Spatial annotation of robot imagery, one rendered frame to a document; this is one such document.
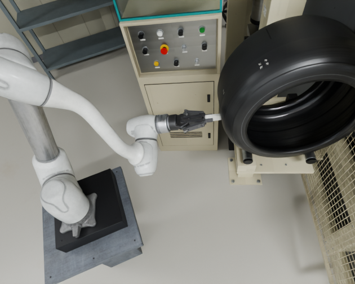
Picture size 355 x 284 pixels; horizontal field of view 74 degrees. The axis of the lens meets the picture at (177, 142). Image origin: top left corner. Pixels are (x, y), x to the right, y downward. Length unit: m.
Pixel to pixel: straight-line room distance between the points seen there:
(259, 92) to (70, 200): 0.90
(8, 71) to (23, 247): 1.83
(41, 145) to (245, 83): 0.88
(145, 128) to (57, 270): 0.84
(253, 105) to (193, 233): 1.32
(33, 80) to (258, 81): 0.68
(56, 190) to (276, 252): 1.51
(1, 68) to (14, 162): 2.21
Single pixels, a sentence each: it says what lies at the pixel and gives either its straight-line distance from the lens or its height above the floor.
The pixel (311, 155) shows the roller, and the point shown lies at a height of 0.92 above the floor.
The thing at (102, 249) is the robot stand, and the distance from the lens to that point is 1.38.
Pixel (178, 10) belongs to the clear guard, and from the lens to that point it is 1.40.
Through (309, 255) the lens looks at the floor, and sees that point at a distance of 2.04.
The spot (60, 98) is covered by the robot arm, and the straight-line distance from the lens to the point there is 0.87.
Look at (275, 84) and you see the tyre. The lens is 0.81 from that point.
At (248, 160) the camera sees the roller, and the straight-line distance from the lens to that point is 1.15.
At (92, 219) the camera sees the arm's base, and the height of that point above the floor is 0.76.
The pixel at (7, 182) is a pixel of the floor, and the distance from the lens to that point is 2.87.
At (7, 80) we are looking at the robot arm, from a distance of 0.82.
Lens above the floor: 1.89
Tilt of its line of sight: 54 degrees down
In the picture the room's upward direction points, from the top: 12 degrees counter-clockwise
